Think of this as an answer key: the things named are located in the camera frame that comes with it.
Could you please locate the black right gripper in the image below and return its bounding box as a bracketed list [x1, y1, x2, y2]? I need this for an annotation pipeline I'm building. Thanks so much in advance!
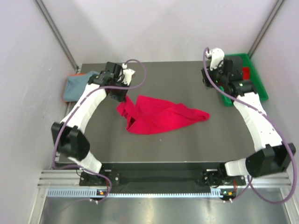
[201, 59, 229, 89]

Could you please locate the crimson red t-shirt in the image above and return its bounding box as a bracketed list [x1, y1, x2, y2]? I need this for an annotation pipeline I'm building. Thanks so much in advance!
[116, 95, 210, 135]

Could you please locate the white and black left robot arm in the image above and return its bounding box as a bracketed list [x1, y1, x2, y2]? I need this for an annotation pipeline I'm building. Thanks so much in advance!
[51, 69, 135, 185]

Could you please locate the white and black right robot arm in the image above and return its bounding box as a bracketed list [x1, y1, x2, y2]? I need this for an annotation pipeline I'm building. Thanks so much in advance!
[202, 66, 298, 190]

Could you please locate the green plastic bin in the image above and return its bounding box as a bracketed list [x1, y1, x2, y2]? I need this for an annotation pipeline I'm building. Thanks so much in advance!
[225, 53, 269, 102]

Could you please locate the bright red t-shirt in bin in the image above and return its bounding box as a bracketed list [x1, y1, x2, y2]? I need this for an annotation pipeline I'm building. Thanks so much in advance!
[242, 67, 250, 80]

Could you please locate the folded blue-grey t-shirt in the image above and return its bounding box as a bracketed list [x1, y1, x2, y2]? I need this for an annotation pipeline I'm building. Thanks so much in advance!
[63, 71, 100, 103]

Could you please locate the folded orange t-shirt under blue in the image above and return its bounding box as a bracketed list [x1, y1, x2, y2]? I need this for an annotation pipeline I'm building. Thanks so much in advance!
[62, 73, 86, 103]

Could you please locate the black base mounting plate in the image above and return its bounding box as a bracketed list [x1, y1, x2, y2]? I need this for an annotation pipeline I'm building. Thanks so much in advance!
[78, 169, 245, 193]

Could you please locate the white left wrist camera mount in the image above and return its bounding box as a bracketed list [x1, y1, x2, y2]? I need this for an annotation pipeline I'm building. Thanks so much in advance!
[121, 63, 135, 86]

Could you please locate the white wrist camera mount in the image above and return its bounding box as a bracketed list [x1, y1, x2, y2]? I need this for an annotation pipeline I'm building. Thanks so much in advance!
[204, 48, 225, 70]
[121, 63, 135, 86]

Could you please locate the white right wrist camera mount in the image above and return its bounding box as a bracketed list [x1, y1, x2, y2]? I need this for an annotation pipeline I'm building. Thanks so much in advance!
[204, 48, 225, 70]

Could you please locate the right aluminium corner post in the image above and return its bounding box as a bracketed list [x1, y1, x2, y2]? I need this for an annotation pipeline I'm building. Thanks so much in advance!
[247, 0, 286, 58]

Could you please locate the aluminium corner post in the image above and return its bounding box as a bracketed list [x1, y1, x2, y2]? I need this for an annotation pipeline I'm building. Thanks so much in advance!
[34, 0, 79, 71]
[247, 0, 286, 58]

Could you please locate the aluminium front frame rail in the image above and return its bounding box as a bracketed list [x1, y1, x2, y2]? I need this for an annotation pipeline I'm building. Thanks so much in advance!
[37, 168, 292, 189]

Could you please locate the left aluminium corner post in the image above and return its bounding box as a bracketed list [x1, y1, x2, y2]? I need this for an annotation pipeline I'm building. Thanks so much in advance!
[34, 0, 79, 71]

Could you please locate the slotted grey cable duct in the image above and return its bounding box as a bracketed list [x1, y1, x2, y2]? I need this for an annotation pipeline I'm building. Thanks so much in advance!
[47, 188, 235, 198]

